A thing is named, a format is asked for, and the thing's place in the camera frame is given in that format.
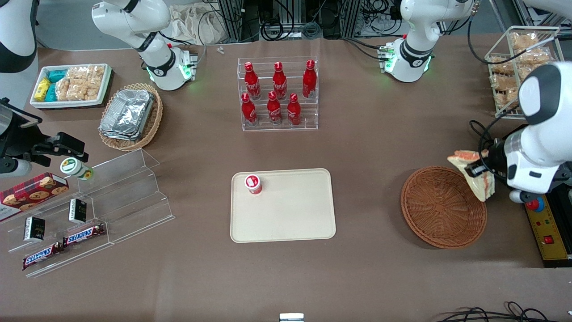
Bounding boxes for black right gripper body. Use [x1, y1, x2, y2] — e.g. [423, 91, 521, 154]
[0, 98, 50, 159]

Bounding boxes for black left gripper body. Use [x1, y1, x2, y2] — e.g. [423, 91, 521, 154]
[484, 138, 509, 180]

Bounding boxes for triangle sandwich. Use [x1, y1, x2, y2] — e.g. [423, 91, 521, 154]
[447, 150, 496, 203]

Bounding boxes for round brown wicker basket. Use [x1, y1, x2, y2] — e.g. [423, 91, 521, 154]
[400, 166, 488, 249]

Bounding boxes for oval light wicker basket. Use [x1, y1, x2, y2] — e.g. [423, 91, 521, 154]
[98, 83, 164, 152]

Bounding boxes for beige plastic tray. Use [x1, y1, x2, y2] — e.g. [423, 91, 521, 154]
[230, 168, 336, 243]

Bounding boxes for green lid cup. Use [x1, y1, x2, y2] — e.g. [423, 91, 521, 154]
[60, 157, 94, 182]

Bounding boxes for white rectangular snack bin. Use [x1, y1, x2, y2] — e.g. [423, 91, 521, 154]
[29, 64, 113, 110]

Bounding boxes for yellow snack box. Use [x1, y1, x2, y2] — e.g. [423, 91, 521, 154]
[34, 78, 51, 102]

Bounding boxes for small black box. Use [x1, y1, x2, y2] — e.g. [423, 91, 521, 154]
[68, 199, 88, 225]
[23, 216, 46, 243]

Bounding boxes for rice cracker packet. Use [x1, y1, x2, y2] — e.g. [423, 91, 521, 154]
[55, 77, 72, 102]
[67, 67, 88, 102]
[85, 65, 106, 101]

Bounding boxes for clear acrylic step shelf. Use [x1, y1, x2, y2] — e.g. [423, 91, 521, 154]
[76, 148, 175, 245]
[7, 179, 113, 279]

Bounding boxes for red plaid cookie box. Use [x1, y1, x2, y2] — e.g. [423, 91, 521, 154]
[0, 173, 70, 223]

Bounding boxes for stacked aluminium foil trays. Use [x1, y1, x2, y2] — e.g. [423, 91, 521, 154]
[99, 89, 155, 142]

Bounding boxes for bagged fried snack packet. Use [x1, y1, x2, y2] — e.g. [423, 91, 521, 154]
[489, 55, 517, 75]
[511, 32, 540, 50]
[517, 48, 553, 66]
[491, 73, 522, 92]

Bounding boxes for snickers bar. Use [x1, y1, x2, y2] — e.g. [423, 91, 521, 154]
[63, 224, 106, 248]
[22, 242, 65, 271]

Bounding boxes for black machine with yellow panel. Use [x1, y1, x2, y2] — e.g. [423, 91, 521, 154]
[493, 124, 572, 269]

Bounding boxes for clear acrylic bottle rack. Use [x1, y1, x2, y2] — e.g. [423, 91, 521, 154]
[237, 56, 319, 132]

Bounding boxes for red cola bottle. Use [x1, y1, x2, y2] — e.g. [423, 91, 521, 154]
[266, 91, 283, 125]
[241, 93, 258, 126]
[272, 62, 288, 100]
[244, 62, 262, 100]
[286, 93, 302, 126]
[302, 59, 318, 99]

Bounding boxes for red lid yogurt cup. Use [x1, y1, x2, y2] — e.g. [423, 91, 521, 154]
[244, 174, 263, 195]

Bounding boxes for beige cloth bag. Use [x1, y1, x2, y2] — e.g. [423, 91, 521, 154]
[166, 4, 229, 46]

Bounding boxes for black machine power cable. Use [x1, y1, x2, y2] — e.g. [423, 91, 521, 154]
[469, 119, 506, 155]

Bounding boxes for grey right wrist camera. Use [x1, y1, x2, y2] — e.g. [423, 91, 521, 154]
[0, 157, 33, 178]

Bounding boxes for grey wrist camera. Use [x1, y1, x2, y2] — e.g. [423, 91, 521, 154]
[509, 190, 539, 204]
[0, 157, 33, 178]

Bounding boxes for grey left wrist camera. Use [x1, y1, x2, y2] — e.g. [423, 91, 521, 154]
[509, 190, 539, 204]

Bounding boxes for white wire basket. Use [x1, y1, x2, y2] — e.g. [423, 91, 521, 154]
[484, 25, 563, 120]

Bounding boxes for black floor cable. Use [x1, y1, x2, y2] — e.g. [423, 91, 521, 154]
[434, 301, 572, 322]

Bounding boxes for black arm base cables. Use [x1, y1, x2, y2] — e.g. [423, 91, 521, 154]
[342, 37, 390, 61]

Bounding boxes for coiled black cables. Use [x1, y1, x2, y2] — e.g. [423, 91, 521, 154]
[261, 19, 296, 42]

